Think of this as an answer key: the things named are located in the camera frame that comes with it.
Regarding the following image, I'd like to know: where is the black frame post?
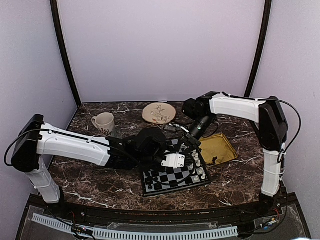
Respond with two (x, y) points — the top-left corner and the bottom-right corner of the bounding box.
(49, 0), (82, 108)
(244, 0), (273, 98)

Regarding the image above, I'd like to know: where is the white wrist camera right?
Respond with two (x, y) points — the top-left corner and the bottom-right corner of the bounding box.
(162, 123), (189, 133)

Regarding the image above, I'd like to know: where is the beige coral pattern mug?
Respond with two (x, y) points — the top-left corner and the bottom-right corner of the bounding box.
(91, 112), (117, 137)

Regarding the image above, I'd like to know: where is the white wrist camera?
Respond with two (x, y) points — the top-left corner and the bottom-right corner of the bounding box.
(161, 153), (186, 169)
(162, 123), (189, 133)

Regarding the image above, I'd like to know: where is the left black frame post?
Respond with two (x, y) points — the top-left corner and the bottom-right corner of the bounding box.
(49, 0), (82, 108)

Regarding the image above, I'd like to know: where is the black chess pawn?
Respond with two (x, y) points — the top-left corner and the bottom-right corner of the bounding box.
(154, 184), (162, 191)

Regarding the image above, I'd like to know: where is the right black frame post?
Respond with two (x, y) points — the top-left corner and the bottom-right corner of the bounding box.
(244, 0), (273, 98)

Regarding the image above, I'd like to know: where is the gold metal tray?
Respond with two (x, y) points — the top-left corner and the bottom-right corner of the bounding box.
(199, 133), (238, 166)

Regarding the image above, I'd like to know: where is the beige floral ceramic plate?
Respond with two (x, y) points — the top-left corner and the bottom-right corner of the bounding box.
(142, 102), (177, 125)

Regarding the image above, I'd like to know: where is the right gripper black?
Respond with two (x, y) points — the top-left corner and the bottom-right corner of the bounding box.
(176, 114), (215, 155)

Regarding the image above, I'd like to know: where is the grey slotted cable duct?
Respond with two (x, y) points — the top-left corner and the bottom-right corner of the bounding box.
(31, 213), (239, 240)

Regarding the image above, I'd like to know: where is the black white chess board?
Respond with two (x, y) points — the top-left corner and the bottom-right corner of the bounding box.
(140, 148), (212, 197)

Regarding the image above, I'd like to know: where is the black front rail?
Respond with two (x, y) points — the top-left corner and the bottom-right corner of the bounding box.
(41, 202), (285, 225)

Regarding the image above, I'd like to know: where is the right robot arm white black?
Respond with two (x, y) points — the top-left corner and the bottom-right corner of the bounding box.
(179, 91), (290, 198)

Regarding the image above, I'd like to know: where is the white chess pieces row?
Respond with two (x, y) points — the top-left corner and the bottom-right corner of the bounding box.
(190, 150), (208, 183)

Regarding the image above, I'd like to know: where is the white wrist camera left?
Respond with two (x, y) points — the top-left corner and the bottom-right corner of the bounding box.
(161, 153), (186, 169)

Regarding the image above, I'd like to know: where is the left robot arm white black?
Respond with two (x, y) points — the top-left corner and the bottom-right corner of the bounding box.
(3, 114), (169, 218)

